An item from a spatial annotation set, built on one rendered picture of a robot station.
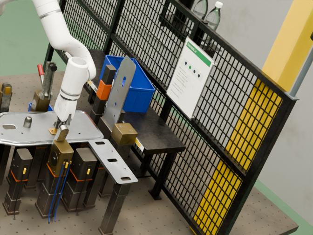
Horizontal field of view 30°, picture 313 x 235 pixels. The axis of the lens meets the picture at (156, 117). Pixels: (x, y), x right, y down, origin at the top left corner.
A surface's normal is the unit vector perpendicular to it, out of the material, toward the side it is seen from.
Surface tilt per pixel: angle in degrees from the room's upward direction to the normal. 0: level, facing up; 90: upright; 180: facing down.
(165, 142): 0
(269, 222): 0
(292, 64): 90
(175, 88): 90
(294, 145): 90
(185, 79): 90
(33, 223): 0
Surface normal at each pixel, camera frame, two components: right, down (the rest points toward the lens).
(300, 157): -0.72, 0.12
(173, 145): 0.31, -0.82
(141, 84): -0.88, -0.07
